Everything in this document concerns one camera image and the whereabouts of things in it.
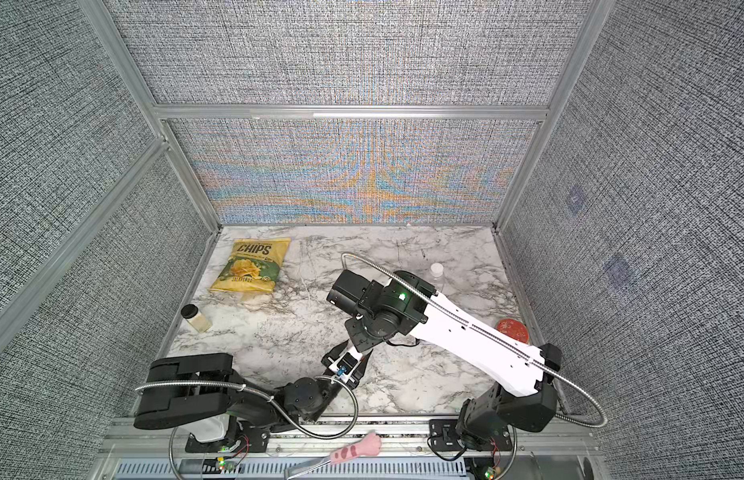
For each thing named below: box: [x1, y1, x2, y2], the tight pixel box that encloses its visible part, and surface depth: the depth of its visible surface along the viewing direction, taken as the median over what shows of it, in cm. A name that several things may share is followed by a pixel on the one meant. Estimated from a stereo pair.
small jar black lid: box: [180, 304, 212, 333], surface depth 87 cm
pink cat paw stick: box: [286, 432, 382, 480], surface depth 70 cm
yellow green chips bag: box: [210, 238, 292, 293], surface depth 100 cm
